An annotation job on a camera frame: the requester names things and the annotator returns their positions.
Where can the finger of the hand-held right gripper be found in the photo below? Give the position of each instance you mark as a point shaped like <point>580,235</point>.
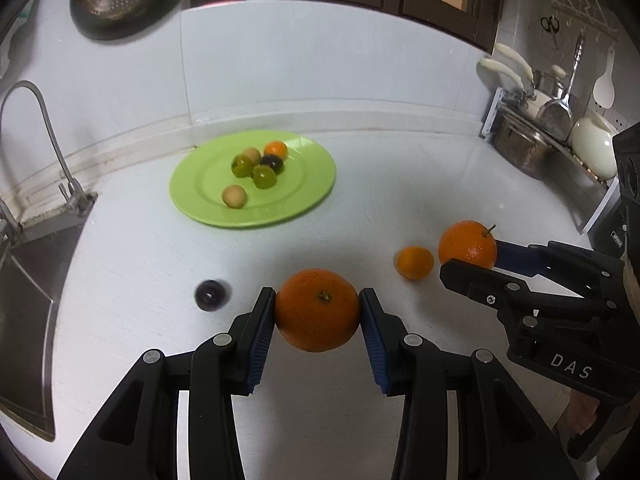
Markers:
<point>475,285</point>
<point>520,257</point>

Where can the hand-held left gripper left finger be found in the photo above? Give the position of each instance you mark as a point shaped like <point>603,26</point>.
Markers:
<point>260,340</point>

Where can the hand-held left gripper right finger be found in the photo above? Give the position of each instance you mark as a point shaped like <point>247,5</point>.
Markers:
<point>372,340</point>

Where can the orange with stem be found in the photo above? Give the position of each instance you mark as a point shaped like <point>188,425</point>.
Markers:
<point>465,245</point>

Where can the large orange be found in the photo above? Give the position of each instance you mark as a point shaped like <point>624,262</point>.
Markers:
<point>317,310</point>

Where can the tan longan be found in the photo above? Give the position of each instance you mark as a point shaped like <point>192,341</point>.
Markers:
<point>234,196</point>
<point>251,154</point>

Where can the green plate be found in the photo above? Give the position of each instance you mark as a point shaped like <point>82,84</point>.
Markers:
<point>300,185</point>

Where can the green plum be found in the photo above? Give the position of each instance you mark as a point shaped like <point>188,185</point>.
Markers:
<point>242,165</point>
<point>263,176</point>

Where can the dark purple plum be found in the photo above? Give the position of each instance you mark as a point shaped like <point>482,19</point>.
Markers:
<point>210,294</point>
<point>274,163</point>

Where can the small orange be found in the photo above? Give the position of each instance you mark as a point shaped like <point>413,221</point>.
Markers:
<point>275,149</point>

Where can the person's right hand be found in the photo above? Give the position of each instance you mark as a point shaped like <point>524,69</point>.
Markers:
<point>582,412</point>

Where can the medium orange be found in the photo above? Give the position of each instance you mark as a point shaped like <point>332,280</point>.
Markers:
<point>414,262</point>

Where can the black box with label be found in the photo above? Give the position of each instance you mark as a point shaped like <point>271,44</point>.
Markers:
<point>612,232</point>

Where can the steel pot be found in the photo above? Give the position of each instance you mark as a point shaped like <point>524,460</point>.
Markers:
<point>520,147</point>

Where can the white ceramic jug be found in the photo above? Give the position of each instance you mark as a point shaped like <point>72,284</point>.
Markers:
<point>592,147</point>

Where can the metal dish rack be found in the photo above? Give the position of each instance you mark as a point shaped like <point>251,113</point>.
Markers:
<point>491,115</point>

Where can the steel skimmer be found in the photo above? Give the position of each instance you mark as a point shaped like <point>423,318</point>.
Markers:
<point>562,110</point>

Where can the steel cup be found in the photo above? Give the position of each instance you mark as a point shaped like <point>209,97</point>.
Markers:
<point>547,82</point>

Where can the white rice spoon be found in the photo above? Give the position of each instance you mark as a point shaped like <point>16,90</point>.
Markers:
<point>604,87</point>

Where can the black scissors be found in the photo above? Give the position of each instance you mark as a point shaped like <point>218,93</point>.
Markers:
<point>550,25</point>

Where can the steel sink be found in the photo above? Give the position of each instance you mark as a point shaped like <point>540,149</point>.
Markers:
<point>25,335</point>

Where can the thin gooseneck faucet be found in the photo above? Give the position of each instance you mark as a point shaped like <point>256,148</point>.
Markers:
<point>45,125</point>

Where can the white wall socket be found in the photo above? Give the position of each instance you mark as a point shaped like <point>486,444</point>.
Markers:
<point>622,120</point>

